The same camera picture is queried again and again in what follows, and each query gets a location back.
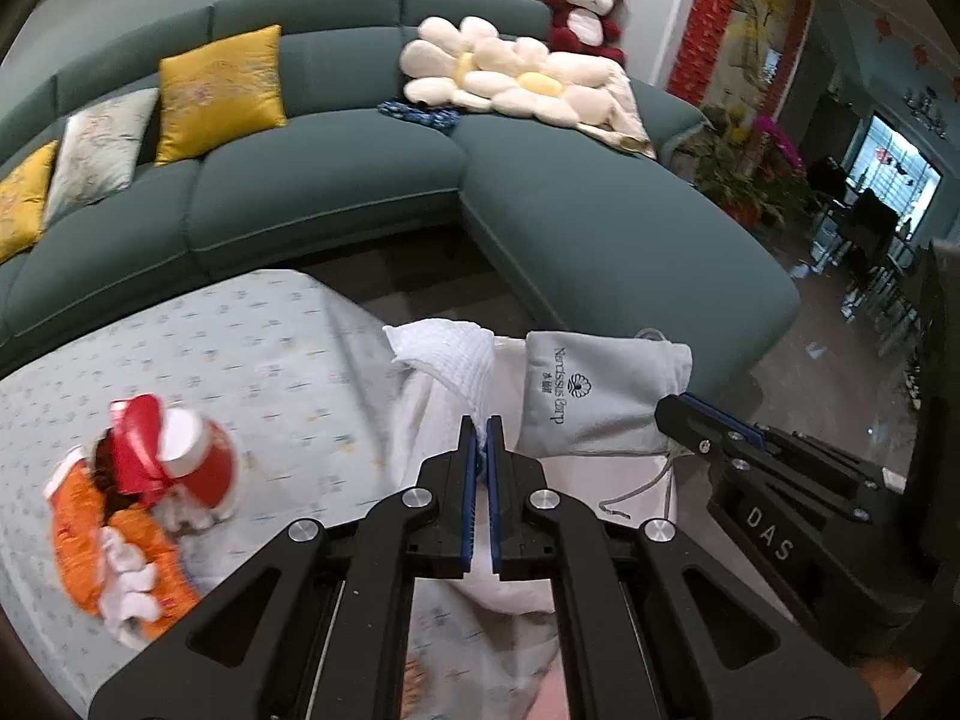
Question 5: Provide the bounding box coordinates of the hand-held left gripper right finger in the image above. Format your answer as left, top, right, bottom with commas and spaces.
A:
486, 414, 878, 720

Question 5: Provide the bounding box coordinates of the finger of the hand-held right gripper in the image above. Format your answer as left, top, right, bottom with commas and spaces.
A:
656, 394, 871, 522
682, 394, 905, 500

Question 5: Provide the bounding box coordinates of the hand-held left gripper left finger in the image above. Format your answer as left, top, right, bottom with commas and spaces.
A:
88, 414, 481, 720

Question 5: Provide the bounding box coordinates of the white trash bag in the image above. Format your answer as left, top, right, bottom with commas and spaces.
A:
390, 337, 680, 612

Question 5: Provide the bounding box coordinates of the white towel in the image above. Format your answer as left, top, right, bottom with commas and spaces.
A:
382, 319, 497, 428

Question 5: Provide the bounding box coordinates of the potted green plant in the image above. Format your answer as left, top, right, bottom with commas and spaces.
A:
686, 105, 807, 226

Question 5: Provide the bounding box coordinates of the floral light blue tablecloth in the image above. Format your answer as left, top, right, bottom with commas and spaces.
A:
0, 270, 556, 720

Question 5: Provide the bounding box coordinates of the pink orchid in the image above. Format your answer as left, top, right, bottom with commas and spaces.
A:
754, 116, 807, 173

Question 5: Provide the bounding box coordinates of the bright window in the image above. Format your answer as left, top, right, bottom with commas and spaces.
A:
844, 114, 942, 230

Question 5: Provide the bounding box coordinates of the teal fabric sofa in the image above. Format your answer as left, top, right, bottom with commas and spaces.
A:
0, 0, 800, 391

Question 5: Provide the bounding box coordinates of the red shiny packet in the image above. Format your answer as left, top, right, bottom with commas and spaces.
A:
96, 394, 177, 511

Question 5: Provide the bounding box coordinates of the chandelier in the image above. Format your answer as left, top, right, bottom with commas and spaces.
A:
904, 86, 950, 136

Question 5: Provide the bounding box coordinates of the blue patterned cloth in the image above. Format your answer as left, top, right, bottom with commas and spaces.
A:
377, 99, 460, 130

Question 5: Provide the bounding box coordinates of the cream flower-shaped pillow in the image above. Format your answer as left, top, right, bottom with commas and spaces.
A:
400, 15, 502, 106
454, 36, 612, 127

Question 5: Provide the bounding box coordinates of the red and white plush toy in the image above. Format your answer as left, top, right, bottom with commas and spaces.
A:
534, 0, 629, 65

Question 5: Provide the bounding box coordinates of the large yellow embroidered cushion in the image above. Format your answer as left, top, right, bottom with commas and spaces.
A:
155, 25, 288, 166

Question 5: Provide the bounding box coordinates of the white floral cushion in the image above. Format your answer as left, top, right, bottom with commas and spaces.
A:
43, 88, 160, 226

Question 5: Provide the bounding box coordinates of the small yellow embroidered cushion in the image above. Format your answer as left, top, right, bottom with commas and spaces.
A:
0, 141, 59, 263

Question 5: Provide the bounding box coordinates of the grey drawstring bag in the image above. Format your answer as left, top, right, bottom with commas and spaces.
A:
517, 328, 695, 460

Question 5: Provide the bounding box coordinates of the red wall hanging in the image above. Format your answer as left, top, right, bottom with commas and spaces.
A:
667, 0, 751, 102

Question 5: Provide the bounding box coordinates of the yellow blossom wall painting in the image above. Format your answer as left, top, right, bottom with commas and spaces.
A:
739, 0, 818, 143

